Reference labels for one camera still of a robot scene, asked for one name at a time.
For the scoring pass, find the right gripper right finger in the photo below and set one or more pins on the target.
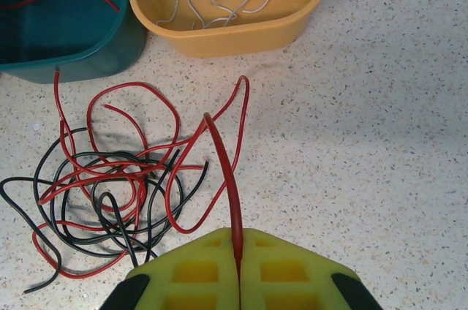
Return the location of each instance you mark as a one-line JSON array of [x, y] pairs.
[[285, 273]]

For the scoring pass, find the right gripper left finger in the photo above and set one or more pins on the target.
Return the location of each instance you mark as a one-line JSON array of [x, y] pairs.
[[190, 273]]

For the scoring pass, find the orange plastic tray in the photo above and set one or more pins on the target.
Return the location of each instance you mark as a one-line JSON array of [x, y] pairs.
[[237, 37]]

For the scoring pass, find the teal plastic tray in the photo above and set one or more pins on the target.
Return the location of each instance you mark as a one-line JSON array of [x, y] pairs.
[[73, 32]]

